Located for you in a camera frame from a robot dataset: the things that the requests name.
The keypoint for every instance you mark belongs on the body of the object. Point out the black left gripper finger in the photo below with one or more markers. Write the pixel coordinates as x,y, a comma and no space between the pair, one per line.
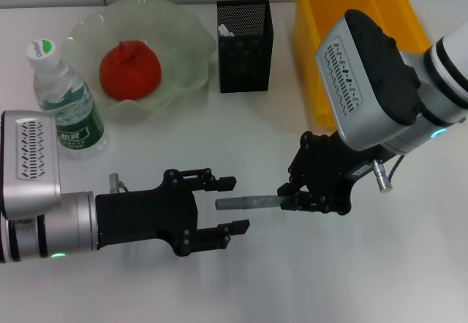
226,183
239,227

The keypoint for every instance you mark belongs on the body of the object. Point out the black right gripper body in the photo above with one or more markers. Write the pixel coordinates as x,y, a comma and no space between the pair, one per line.
329,162

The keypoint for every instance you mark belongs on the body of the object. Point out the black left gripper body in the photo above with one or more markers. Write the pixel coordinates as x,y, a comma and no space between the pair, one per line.
146,213

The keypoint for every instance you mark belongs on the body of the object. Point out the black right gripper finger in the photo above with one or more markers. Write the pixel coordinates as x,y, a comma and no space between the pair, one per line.
321,206
294,190

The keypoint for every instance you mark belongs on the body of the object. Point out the silver grey pen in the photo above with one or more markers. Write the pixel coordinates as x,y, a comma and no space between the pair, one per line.
241,203

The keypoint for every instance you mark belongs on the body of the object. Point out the clear green-label water bottle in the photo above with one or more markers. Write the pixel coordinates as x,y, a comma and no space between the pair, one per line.
73,118

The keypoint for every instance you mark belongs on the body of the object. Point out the red tomato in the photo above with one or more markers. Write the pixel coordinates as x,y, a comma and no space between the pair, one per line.
129,74

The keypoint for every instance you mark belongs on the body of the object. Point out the green pen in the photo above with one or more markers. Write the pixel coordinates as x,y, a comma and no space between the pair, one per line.
225,30

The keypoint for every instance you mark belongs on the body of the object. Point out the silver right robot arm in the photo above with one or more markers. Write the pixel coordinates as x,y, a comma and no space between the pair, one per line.
446,82

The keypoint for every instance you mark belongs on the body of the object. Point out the black mesh pen holder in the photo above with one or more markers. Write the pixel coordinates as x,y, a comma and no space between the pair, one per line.
245,63

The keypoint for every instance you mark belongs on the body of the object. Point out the translucent green fruit plate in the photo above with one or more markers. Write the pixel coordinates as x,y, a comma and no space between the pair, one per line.
183,38

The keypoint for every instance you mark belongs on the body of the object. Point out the yellow plastic bin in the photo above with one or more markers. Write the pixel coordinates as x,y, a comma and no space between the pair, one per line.
311,45

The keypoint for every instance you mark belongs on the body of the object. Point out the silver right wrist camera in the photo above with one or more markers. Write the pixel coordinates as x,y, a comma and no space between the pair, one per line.
358,82

